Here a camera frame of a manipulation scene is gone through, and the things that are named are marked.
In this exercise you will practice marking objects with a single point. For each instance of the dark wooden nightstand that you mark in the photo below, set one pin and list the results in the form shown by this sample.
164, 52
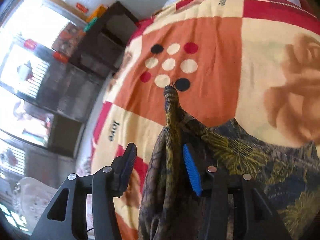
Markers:
105, 37

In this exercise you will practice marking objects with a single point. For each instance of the dark wooden desk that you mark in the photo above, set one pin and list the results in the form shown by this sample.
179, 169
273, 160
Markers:
72, 92

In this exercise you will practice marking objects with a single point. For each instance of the printed orange cream blanket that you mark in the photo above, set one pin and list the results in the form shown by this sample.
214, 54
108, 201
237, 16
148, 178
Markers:
212, 30

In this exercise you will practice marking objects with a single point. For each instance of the window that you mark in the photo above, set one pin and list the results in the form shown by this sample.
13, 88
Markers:
32, 12

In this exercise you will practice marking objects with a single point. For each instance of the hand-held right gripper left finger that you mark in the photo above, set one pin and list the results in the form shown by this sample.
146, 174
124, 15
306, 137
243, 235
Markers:
127, 162

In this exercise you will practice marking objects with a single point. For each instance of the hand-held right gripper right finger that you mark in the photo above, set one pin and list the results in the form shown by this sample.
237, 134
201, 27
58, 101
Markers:
191, 172

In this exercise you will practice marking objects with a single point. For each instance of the green box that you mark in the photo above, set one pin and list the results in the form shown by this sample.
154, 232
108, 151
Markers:
91, 24

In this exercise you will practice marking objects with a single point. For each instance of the colourful printed box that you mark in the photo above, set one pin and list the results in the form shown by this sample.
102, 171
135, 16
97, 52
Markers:
68, 38

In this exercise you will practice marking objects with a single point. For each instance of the dark floral patterned garment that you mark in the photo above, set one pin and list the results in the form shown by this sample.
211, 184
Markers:
225, 150

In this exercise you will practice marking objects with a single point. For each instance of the orange box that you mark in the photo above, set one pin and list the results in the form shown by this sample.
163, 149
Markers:
97, 12

